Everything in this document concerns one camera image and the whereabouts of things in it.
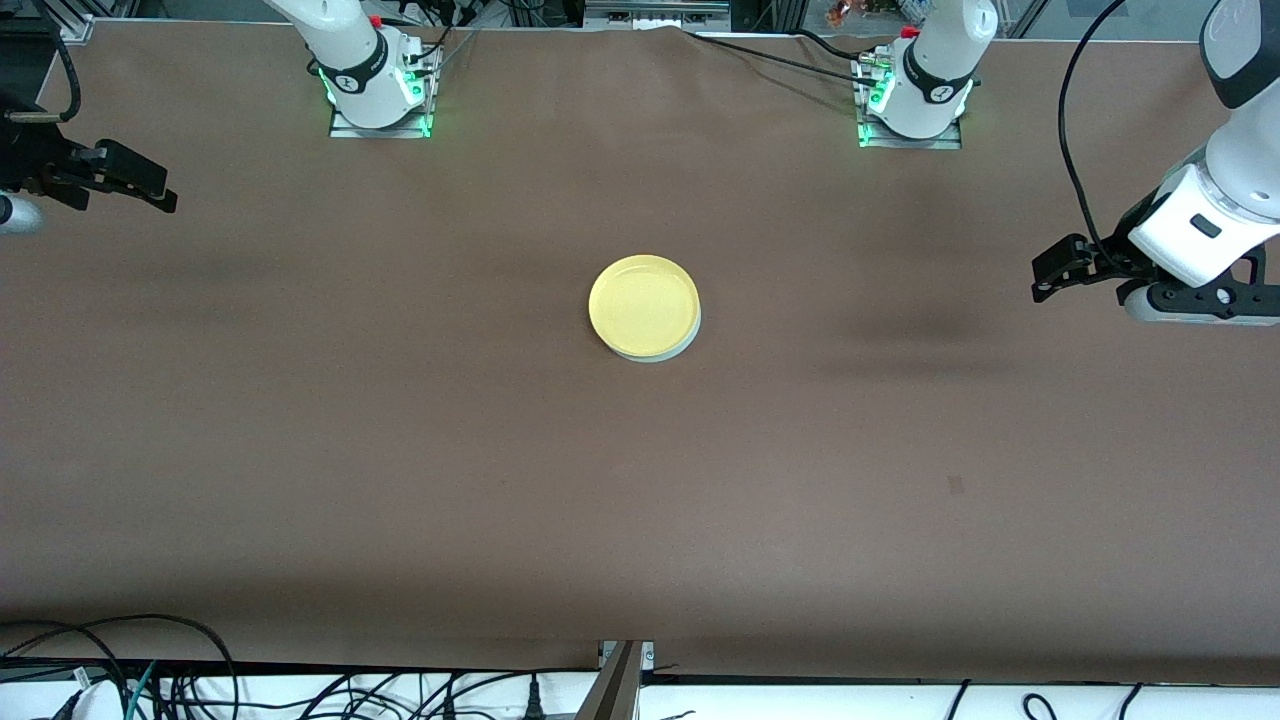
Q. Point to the aluminium frame rail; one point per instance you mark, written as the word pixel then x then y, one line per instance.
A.
pixel 655 12

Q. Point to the yellow round plate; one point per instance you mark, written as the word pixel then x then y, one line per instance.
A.
pixel 645 305

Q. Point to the pale green round plate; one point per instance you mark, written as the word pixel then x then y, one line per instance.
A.
pixel 683 347

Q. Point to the grey metal support beam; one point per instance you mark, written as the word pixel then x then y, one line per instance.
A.
pixel 612 685

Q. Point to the aluminium frame corner post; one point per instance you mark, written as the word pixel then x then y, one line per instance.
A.
pixel 75 25

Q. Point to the orange toy figure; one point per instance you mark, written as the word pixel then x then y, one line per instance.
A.
pixel 838 12

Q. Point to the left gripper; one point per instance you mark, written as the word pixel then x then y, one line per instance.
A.
pixel 1117 250

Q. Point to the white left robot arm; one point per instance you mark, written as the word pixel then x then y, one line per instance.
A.
pixel 935 70

